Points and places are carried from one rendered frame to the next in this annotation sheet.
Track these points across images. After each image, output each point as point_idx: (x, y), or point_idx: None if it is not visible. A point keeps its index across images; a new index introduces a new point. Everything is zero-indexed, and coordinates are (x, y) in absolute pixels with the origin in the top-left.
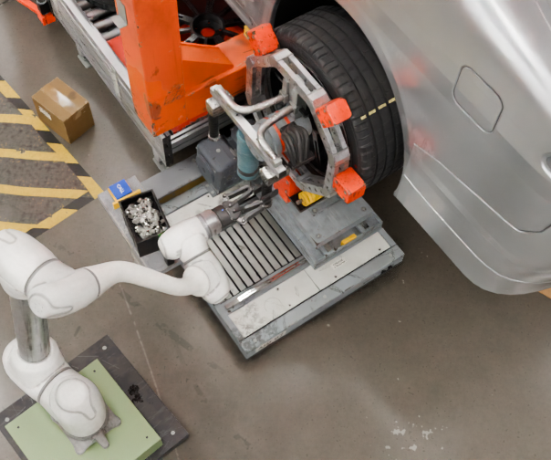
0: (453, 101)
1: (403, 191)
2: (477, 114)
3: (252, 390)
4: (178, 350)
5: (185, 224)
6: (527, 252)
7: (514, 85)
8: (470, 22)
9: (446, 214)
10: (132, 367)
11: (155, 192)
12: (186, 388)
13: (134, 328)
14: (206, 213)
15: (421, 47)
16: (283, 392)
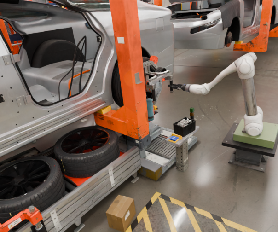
0: (157, 31)
1: None
2: (160, 27)
3: (205, 139)
4: (205, 154)
5: (194, 84)
6: (174, 48)
7: (162, 12)
8: (151, 9)
9: (164, 64)
10: (226, 135)
11: (154, 165)
12: (215, 149)
13: (205, 165)
14: (188, 84)
15: (148, 28)
16: (200, 134)
